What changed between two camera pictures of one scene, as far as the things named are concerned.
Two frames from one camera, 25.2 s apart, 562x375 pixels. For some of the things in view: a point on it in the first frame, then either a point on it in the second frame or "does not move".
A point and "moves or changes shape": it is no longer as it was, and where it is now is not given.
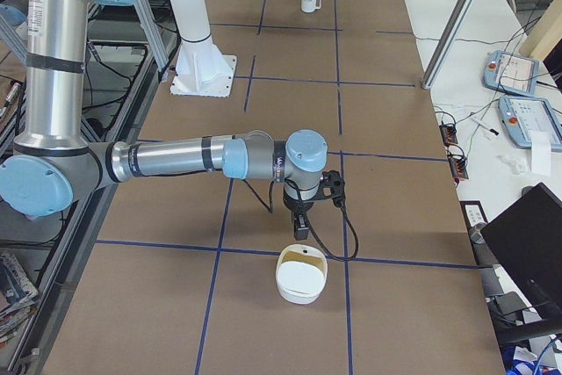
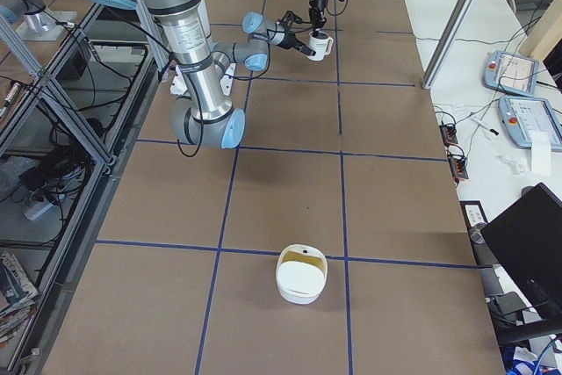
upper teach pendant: [511, 73] does not move
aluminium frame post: [459, 16] does not move
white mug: [310, 0] moves or changes shape
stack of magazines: [18, 299] does not move
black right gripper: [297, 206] to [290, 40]
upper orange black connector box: [448, 133] does not move
